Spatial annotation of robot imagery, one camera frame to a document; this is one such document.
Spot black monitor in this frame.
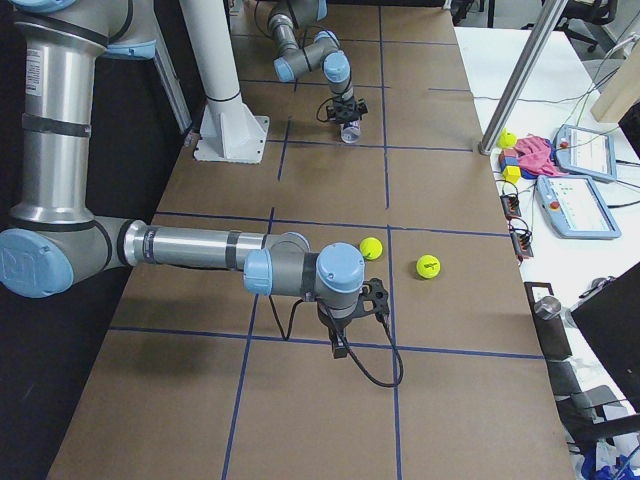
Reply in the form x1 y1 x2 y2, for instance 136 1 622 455
572 264 640 411

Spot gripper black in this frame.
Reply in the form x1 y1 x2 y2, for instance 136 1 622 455
316 299 357 359
326 97 368 123

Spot white pedestal column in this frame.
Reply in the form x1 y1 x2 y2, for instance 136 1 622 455
180 0 270 164

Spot red blue block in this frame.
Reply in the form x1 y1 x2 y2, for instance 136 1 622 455
498 149 519 171

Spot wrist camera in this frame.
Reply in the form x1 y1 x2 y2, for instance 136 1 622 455
359 278 390 323

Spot pink cloth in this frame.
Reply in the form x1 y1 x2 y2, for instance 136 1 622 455
515 136 564 177

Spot tennis ball Wilson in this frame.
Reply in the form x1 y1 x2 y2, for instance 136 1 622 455
416 254 441 279

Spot teach pendant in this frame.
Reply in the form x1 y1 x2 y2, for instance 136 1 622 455
554 124 617 183
536 175 621 240

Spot clear tennis ball can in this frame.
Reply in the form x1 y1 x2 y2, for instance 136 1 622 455
340 120 361 144

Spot black electronics board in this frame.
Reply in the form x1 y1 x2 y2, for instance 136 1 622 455
500 194 521 219

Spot tennis ball Roland Garros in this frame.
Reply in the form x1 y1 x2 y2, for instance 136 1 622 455
358 237 384 261

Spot yellow green toy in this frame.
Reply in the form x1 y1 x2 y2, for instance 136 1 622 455
497 128 518 149

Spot metal cup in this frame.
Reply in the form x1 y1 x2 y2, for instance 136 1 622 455
533 295 562 321

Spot aluminium frame post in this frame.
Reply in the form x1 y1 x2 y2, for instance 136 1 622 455
478 0 568 155

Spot teach pendant near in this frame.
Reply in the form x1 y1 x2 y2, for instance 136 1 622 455
536 175 621 240

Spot teach pendant far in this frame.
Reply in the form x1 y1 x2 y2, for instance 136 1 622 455
554 124 617 183

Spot yellow cube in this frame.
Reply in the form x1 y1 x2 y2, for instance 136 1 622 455
502 164 522 184

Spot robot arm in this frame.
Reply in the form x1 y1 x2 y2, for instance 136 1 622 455
267 1 368 125
1 1 373 358

